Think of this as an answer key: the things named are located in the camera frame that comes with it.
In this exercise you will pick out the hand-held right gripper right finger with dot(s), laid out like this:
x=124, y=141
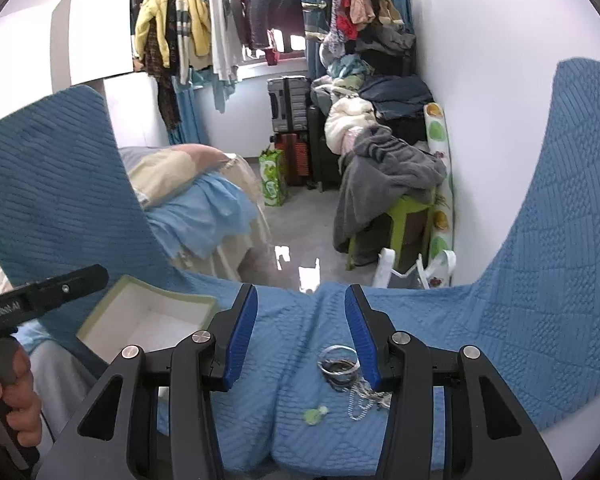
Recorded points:
x=361, y=340

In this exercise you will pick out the pale yellow shirt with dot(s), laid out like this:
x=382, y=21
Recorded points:
x=200, y=25

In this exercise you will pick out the silver bangles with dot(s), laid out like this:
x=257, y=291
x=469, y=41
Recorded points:
x=330, y=351

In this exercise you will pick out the grey towel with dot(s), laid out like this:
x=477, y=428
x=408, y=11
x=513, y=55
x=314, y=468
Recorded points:
x=385, y=170

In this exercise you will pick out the hanging socks and underwear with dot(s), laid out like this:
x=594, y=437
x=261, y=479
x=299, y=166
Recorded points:
x=360, y=7

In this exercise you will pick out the green patterned bag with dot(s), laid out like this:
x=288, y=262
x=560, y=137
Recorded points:
x=405, y=215

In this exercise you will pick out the white box with green sides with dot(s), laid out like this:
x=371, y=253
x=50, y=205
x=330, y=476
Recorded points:
x=150, y=320

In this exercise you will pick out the white tote bag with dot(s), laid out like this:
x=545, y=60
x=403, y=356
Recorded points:
x=386, y=265

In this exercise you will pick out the navy folded clothes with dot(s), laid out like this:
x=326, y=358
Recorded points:
x=395, y=97

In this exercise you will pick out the person's left hand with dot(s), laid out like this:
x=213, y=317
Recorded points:
x=25, y=415

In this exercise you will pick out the black suitcase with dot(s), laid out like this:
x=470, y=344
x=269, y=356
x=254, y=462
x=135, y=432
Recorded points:
x=325, y=160

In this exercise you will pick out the blue curtain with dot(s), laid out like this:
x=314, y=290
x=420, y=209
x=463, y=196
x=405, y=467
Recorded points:
x=312, y=20

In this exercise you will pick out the grey suitcase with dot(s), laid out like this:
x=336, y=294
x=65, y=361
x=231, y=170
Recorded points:
x=289, y=105

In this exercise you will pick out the black garment pile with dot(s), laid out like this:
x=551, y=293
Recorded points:
x=385, y=50

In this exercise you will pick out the red suitcase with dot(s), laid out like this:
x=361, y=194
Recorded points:
x=292, y=160

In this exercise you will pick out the brown patterned scarf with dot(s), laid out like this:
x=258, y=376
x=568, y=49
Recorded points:
x=166, y=90

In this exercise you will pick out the white fluffy blanket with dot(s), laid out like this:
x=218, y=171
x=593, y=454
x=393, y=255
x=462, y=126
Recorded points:
x=345, y=120

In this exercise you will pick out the white striped sweater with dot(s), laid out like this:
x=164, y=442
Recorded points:
x=182, y=35

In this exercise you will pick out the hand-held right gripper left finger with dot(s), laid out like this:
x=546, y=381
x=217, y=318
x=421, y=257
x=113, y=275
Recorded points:
x=242, y=332

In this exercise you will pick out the white shirt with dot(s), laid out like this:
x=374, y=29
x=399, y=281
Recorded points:
x=225, y=30

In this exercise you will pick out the small green pendant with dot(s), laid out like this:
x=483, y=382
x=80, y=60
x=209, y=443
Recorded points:
x=311, y=416

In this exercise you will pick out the white wardrobe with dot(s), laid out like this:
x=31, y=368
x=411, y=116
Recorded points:
x=95, y=30

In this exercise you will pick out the yellow jacket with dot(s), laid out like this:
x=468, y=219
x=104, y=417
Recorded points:
x=155, y=15

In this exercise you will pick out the light blue bedsheet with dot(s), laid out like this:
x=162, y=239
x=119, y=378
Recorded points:
x=205, y=210

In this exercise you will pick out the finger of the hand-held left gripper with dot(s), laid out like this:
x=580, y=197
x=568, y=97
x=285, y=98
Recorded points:
x=45, y=296

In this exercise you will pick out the blue textured blanket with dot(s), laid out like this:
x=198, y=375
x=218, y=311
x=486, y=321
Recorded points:
x=555, y=260

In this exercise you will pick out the dark fuzzy coat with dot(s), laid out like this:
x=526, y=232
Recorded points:
x=275, y=0

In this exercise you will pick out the cream pillow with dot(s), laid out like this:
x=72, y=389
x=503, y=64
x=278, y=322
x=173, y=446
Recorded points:
x=165, y=175

